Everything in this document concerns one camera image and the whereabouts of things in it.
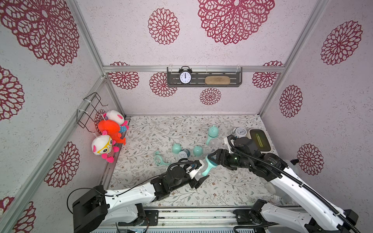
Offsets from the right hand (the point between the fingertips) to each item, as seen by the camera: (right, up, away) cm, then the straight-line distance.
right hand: (210, 158), depth 67 cm
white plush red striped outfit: (-57, +5, +13) cm, 58 cm away
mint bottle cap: (-18, +1, +31) cm, 36 cm away
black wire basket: (-64, +19, +10) cm, 68 cm away
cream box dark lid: (+39, +6, +32) cm, 51 cm away
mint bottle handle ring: (0, -3, -2) cm, 3 cm away
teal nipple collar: (-10, -2, +31) cm, 32 cm away
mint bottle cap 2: (-3, -1, +30) cm, 31 cm away
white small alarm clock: (+28, +11, +39) cm, 50 cm away
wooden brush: (+8, +44, +23) cm, 50 cm away
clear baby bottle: (-14, -1, +15) cm, 20 cm away
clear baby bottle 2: (+8, +4, +35) cm, 37 cm away
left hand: (-3, -7, +8) cm, 11 cm away
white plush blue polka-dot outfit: (-55, +21, +27) cm, 65 cm away
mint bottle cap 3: (+5, +12, +23) cm, 26 cm away
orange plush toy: (-57, +14, +23) cm, 63 cm away
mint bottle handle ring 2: (-31, -3, +32) cm, 44 cm away
